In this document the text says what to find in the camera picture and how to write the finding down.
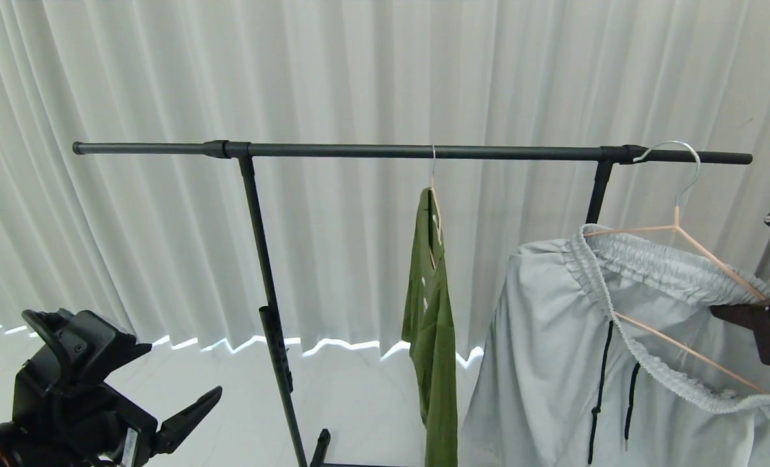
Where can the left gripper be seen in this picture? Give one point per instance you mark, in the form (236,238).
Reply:
(148,440)

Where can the pink clothes hanger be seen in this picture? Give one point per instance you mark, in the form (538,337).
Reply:
(715,263)
(434,220)

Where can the pale grey shorts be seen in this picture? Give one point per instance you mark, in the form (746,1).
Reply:
(540,357)

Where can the green long-sleeved shirt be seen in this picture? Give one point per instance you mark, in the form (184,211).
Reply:
(433,337)

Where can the black clothes rack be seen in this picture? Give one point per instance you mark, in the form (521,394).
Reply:
(359,151)

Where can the white curtain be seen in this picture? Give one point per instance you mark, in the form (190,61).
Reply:
(164,78)

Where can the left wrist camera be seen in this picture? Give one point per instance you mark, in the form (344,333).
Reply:
(80,363)

